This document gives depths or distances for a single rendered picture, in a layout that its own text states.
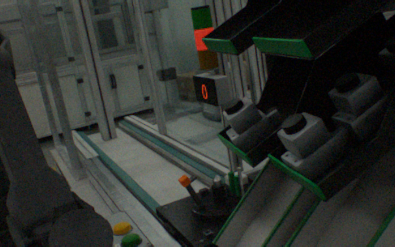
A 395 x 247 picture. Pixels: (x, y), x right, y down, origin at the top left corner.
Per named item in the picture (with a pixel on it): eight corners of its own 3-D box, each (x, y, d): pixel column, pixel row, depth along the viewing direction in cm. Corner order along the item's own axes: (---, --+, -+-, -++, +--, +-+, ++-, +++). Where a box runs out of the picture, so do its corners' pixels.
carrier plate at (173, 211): (198, 257, 86) (196, 248, 86) (156, 215, 107) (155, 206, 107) (298, 216, 95) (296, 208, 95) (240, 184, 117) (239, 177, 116)
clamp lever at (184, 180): (197, 208, 97) (180, 181, 94) (194, 204, 99) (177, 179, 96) (210, 197, 98) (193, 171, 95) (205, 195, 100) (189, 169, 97)
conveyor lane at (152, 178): (207, 296, 88) (198, 253, 86) (106, 180, 163) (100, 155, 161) (318, 246, 99) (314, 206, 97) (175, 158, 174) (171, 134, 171)
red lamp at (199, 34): (202, 50, 110) (198, 30, 109) (193, 49, 115) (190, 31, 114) (219, 46, 112) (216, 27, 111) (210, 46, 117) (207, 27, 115)
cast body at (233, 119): (241, 155, 67) (217, 119, 65) (235, 146, 71) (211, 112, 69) (287, 123, 67) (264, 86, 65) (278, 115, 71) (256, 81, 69)
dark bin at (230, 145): (253, 168, 63) (225, 129, 60) (224, 145, 75) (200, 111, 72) (401, 51, 65) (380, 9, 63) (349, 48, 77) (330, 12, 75)
